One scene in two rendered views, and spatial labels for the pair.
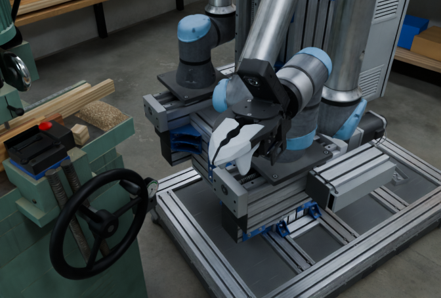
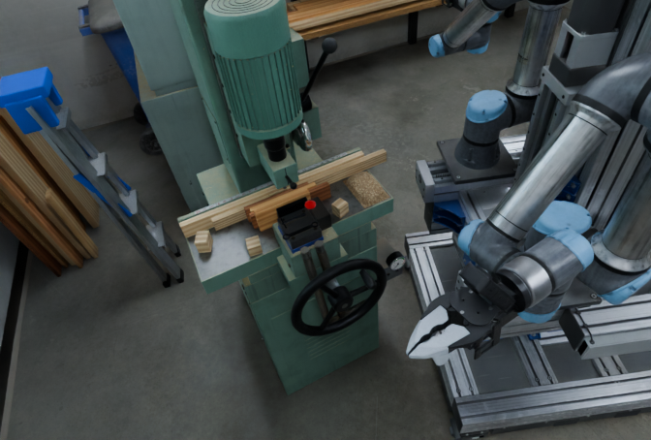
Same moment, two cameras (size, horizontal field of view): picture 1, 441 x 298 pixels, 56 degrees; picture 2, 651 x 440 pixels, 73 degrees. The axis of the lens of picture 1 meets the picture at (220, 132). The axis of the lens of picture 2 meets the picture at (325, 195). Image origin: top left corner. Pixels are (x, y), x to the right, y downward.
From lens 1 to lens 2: 0.31 m
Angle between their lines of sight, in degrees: 26
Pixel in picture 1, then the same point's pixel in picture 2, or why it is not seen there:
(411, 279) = not seen: outside the picture
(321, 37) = (637, 160)
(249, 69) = (468, 279)
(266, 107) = (481, 308)
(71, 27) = (381, 30)
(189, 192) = (447, 255)
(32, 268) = (282, 304)
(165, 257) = (406, 307)
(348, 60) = (636, 232)
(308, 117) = (547, 301)
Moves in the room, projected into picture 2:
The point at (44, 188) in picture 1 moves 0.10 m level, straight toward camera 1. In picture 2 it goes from (297, 261) to (298, 294)
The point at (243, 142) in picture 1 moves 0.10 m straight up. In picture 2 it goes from (441, 346) to (449, 309)
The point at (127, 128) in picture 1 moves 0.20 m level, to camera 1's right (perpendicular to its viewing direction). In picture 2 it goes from (386, 207) to (451, 227)
